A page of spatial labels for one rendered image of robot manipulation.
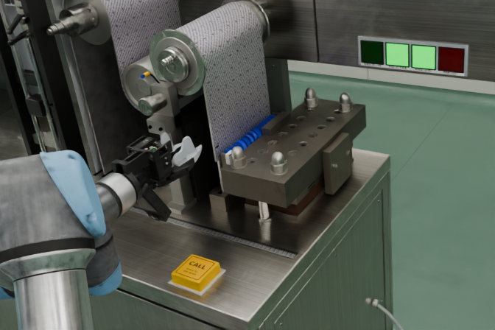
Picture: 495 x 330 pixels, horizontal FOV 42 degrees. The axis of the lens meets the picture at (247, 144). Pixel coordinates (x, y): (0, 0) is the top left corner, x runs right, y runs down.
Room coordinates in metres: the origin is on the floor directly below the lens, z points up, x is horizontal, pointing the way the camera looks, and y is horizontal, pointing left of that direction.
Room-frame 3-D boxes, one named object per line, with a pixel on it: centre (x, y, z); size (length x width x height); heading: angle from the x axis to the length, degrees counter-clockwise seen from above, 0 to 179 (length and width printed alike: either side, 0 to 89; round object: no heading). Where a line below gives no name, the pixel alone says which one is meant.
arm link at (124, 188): (1.04, 0.25, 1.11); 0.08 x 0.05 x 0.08; 53
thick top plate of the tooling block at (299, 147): (1.34, -0.12, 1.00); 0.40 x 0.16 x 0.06; 143
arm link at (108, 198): (0.97, 0.30, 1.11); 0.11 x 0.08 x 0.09; 143
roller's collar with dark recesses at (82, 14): (1.44, 0.34, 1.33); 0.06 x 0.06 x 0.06; 53
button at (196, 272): (1.03, 0.13, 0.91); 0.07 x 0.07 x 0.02; 53
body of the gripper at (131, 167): (1.10, 0.20, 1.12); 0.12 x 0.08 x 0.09; 143
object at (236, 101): (1.37, 0.01, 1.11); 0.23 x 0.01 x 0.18; 143
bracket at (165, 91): (1.30, 0.18, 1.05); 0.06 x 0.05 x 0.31; 143
